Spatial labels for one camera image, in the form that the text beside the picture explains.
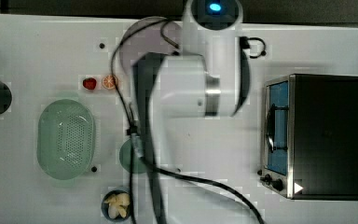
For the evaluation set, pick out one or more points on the blue bowl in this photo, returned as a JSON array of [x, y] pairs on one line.
[[104, 208]]

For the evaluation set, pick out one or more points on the black toaster oven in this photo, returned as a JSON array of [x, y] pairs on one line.
[[310, 137]]

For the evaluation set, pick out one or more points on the grey round plate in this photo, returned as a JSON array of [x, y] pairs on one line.
[[152, 34]]

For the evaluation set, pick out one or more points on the yellow banana toy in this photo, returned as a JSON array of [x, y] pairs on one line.
[[118, 205]]

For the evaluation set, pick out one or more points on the orange slice toy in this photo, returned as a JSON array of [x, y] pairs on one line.
[[110, 82]]

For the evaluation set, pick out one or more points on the small red fruit toy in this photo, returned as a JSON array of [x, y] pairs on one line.
[[89, 83]]

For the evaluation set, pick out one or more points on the green oval strainer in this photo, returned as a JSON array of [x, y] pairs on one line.
[[66, 139]]

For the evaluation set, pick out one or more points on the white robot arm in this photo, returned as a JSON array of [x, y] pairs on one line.
[[209, 78]]

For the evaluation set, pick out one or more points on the teal metal pot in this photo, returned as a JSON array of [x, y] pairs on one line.
[[129, 161]]

